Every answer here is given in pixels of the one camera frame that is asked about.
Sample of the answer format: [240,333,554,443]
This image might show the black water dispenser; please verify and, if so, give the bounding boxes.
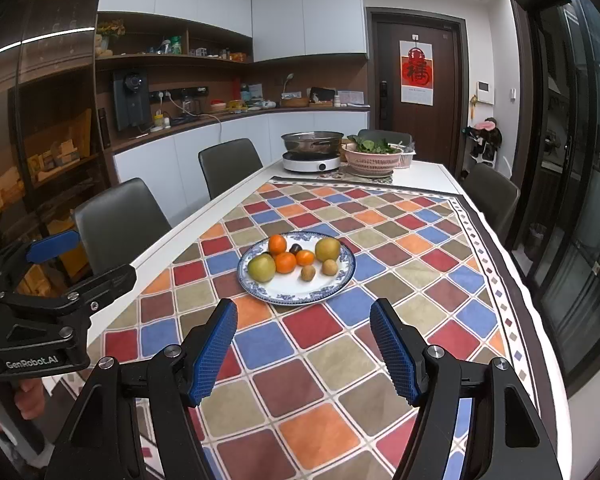
[112,70,152,132]

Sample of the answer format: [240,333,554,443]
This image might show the pink plastic basket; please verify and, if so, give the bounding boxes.
[341,144,403,177]

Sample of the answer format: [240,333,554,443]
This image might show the glass sliding door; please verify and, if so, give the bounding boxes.
[525,0,600,391]

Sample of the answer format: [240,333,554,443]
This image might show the metal pot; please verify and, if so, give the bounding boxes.
[281,131,344,156]

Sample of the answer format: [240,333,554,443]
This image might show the person's left hand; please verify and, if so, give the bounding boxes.
[12,377,48,417]

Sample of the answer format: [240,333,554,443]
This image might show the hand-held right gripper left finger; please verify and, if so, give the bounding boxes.
[45,298,239,480]

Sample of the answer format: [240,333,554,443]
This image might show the blue-rimmed white plate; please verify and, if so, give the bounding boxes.
[237,231,357,307]

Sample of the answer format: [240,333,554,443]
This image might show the white upper cabinets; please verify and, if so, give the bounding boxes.
[97,0,368,63]

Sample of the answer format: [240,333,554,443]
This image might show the glass display cabinet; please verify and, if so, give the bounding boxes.
[0,30,112,261]

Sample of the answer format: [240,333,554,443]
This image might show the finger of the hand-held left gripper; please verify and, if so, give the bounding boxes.
[0,264,137,333]
[0,230,81,306]

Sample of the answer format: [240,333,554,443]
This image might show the plush toy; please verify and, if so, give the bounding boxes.
[464,117,503,161]

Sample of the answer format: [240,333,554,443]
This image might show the yellow-green pear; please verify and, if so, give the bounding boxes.
[314,237,342,262]
[247,253,277,282]

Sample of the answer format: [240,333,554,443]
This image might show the white lower cabinets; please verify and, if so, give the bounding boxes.
[112,110,371,201]

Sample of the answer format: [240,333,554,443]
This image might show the green leafy vegetables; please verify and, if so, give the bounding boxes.
[347,135,401,154]

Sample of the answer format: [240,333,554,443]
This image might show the red wall calendar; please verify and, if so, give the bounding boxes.
[400,40,434,107]

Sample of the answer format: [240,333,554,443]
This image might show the colourful checked tablecloth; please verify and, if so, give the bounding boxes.
[55,176,543,480]

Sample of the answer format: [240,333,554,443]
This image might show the dark brown door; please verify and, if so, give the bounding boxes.
[367,7,468,178]

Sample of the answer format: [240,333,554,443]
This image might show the small waste bin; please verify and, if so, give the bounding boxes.
[525,223,548,261]

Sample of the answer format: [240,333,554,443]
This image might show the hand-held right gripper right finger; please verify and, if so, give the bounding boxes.
[369,298,565,480]

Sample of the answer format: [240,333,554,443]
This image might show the white induction cooker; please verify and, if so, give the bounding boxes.
[281,152,342,175]

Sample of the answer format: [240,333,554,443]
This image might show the white cabinets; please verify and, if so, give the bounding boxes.
[97,0,368,63]
[112,110,371,201]

